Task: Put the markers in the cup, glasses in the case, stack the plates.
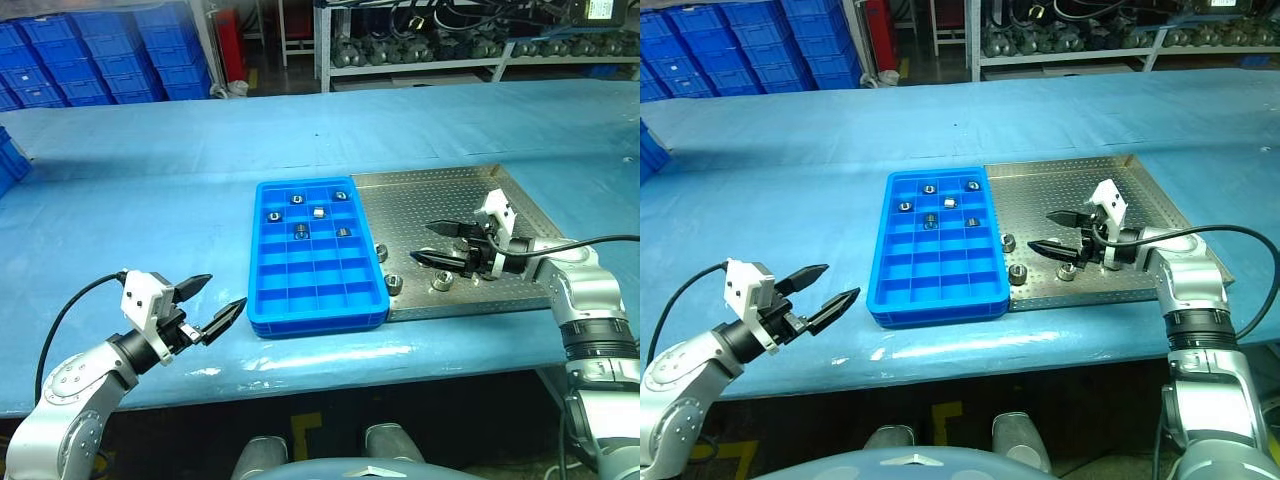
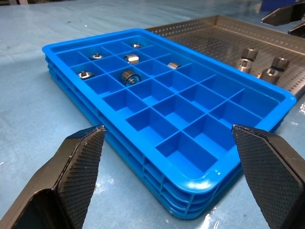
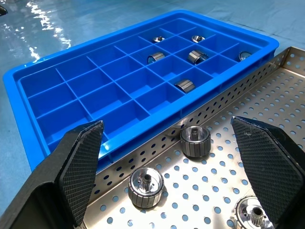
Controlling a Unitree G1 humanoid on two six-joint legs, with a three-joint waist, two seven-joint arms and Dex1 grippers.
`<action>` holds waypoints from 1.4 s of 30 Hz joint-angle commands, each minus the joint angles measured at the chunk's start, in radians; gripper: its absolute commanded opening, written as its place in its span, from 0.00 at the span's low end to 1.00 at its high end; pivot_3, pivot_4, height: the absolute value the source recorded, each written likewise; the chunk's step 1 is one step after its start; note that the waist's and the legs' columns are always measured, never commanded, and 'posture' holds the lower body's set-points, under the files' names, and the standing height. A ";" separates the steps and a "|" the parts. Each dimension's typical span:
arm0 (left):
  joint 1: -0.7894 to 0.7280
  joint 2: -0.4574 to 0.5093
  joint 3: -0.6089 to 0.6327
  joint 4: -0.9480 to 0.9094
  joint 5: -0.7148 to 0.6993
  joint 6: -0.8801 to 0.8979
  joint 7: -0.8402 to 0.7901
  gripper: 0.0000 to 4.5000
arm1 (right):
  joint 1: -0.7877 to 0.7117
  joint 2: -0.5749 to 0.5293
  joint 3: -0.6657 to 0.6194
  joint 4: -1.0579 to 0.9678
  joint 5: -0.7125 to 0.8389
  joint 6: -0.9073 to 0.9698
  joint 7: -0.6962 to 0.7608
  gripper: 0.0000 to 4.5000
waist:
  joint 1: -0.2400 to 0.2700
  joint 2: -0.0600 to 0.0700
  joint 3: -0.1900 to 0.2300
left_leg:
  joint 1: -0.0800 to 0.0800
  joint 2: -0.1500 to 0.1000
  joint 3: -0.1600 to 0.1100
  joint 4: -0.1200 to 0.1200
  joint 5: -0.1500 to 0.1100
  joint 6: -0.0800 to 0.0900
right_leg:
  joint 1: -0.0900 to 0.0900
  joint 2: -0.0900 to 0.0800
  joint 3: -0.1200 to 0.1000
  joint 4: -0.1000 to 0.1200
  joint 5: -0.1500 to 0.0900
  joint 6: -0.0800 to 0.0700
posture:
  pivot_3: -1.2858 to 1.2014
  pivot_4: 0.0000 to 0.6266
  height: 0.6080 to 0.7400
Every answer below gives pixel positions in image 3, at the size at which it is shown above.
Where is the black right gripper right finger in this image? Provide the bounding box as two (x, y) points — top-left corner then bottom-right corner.
(230, 115), (305, 229)

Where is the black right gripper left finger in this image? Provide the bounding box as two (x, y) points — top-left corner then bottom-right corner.
(0, 120), (105, 229)

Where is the blue plastic compartment tray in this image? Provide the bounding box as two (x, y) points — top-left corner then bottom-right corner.
(2, 9), (280, 172)

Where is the perforated stainless steel tray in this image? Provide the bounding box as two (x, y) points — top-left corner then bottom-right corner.
(81, 46), (305, 229)

